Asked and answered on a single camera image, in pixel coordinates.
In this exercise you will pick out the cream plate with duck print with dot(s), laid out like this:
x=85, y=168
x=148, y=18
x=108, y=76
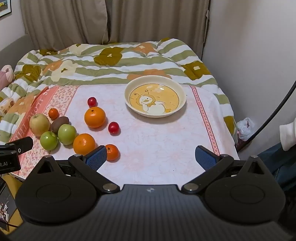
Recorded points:
x=155, y=102

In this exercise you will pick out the person's white sleeve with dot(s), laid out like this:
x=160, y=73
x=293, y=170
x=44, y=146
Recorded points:
x=288, y=136

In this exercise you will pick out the pink plush toy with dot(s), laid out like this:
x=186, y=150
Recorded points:
x=5, y=75

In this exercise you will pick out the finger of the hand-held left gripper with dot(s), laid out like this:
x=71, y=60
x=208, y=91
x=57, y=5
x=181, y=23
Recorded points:
x=23, y=144

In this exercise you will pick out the yellow apple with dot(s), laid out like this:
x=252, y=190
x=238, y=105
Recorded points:
x=39, y=125

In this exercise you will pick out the small tangerine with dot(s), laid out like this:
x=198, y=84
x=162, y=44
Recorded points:
x=113, y=153
x=53, y=113

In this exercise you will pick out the framed wall poster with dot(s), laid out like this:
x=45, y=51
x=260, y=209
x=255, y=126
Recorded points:
x=4, y=7

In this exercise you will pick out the pink patterned cloth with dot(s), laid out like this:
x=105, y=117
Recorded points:
x=157, y=143

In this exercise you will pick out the red cherry tomato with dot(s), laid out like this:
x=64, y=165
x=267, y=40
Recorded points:
x=91, y=102
x=113, y=128

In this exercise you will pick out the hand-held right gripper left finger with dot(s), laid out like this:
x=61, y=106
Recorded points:
x=97, y=158

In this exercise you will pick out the grey padded headboard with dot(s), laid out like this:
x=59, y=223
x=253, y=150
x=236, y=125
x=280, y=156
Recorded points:
x=13, y=49

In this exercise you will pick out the green apple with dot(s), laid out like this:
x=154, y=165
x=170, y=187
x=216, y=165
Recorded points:
x=67, y=134
x=49, y=140

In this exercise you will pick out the white plastic bag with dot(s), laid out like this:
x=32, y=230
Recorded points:
x=245, y=126

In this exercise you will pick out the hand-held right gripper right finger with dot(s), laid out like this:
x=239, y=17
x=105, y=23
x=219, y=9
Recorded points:
x=204, y=158

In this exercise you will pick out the green striped floral blanket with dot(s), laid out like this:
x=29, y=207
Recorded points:
x=104, y=67

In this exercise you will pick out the person's blue jeans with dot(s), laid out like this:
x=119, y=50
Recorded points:
x=277, y=162

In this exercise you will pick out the brown kiwi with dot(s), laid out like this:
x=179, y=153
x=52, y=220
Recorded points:
x=61, y=121

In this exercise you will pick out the large orange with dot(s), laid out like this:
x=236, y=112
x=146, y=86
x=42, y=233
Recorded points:
x=83, y=143
x=95, y=117

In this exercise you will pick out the dark printed box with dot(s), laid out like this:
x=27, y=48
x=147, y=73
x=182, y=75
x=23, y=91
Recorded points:
x=5, y=204

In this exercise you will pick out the beige curtain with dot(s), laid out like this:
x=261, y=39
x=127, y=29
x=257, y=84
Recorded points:
x=138, y=20

